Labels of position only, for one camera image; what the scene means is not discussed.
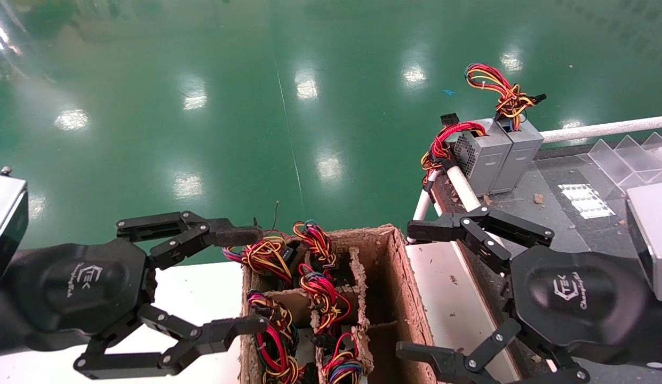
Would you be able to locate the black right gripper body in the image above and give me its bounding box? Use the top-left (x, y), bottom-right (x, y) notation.
top-left (508, 245), bottom-right (651, 362)

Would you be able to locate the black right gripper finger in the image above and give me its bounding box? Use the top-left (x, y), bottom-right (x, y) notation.
top-left (396, 319), bottom-right (592, 384)
top-left (407, 205), bottom-right (555, 274)

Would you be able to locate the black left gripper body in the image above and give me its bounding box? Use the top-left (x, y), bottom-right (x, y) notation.
top-left (3, 239), bottom-right (156, 347)

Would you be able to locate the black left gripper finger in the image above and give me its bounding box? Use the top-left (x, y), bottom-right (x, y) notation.
top-left (74, 304), bottom-right (270, 380)
top-left (116, 211), bottom-right (263, 270)

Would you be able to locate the white table leg pipe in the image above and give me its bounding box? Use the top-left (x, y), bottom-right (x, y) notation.
top-left (412, 170), bottom-right (437, 222)

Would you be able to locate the brown cardboard divider box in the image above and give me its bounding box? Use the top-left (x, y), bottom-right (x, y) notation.
top-left (240, 224), bottom-right (438, 384)

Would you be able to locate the clear acrylic divider tray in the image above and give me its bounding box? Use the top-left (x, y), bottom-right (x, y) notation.
top-left (587, 132), bottom-right (662, 195)

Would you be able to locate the white table rail pipe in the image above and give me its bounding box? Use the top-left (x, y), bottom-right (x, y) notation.
top-left (540, 115), bottom-right (662, 145)
top-left (443, 163), bottom-right (483, 214)

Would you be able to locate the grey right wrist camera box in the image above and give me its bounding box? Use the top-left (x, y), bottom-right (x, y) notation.
top-left (627, 181), bottom-right (662, 302)

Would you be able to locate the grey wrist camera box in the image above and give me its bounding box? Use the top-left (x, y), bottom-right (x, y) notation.
top-left (0, 166), bottom-right (30, 289)
top-left (627, 181), bottom-right (662, 302)

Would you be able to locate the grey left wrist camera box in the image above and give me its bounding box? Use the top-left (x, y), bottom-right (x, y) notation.
top-left (0, 166), bottom-right (30, 289)

